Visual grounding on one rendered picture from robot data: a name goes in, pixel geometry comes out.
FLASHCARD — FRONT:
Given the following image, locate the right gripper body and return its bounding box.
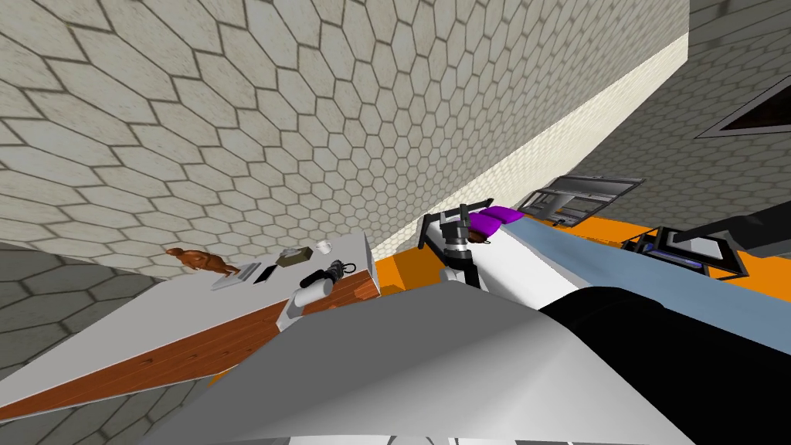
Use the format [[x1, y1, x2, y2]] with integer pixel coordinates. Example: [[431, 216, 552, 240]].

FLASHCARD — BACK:
[[432, 202, 478, 248]]

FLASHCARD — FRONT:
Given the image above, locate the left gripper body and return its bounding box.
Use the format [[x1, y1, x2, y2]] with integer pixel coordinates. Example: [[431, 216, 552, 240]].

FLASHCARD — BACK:
[[327, 260, 359, 287]]

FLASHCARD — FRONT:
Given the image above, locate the purple pillow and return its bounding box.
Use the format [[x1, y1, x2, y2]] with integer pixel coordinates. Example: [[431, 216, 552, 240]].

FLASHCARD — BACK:
[[480, 205, 527, 226], [468, 209, 507, 239]]

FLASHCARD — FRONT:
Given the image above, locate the olive green box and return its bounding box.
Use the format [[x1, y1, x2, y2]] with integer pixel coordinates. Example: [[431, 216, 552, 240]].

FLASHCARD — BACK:
[[274, 246, 314, 269]]

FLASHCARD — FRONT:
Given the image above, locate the grey laptop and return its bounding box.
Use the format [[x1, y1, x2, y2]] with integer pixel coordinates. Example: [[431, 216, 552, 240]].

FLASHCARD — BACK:
[[209, 262, 263, 292]]

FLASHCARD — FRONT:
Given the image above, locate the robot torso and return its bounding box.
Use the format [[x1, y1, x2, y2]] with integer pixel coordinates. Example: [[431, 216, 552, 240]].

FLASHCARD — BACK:
[[141, 280, 702, 445]]

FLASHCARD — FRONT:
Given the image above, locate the brown figurine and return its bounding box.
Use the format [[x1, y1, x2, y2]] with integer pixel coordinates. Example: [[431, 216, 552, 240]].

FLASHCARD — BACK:
[[165, 246, 243, 278]]

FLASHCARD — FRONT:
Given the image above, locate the orange bed with blue blanket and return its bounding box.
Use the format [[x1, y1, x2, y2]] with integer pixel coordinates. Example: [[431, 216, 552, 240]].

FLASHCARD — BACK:
[[373, 203, 791, 348]]

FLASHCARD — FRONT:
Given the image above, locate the white desk with wooden side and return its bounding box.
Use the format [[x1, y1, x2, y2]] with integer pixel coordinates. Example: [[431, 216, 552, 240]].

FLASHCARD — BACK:
[[0, 231, 382, 427]]

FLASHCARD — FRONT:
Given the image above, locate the grey metal frame rack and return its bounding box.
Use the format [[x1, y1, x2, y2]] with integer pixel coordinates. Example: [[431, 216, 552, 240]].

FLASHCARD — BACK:
[[515, 174, 647, 229]]

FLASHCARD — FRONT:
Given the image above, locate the grey framed wall picture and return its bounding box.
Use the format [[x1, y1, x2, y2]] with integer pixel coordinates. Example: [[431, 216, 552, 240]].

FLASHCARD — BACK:
[[694, 76, 791, 141]]

